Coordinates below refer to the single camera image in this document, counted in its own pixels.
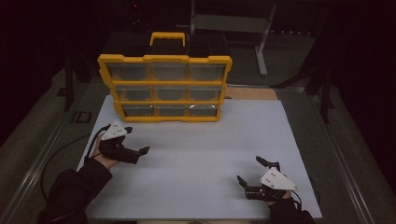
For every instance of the person's left hand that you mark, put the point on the person's left hand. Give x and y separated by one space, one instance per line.
104 160

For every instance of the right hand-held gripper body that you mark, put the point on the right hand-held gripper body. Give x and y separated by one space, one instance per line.
275 182

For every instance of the black rectangular floor frame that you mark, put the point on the black rectangular floor frame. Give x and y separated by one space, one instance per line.
73 117

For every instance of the black angled stand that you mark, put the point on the black angled stand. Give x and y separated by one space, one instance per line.
325 99

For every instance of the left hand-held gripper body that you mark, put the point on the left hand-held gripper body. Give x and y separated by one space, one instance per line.
115 146

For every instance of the grey metal stand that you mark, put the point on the grey metal stand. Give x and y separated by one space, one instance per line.
230 23

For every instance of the black upright stand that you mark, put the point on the black upright stand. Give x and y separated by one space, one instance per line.
68 87

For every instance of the aluminium rail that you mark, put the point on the aluminium rail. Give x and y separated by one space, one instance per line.
342 169
34 166

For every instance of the yellow black drawer organizer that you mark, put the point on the yellow black drawer organizer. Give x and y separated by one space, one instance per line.
168 83

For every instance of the person's right hand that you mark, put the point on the person's right hand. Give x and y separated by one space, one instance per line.
275 202

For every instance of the wooden board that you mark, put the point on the wooden board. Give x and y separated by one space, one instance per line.
252 94

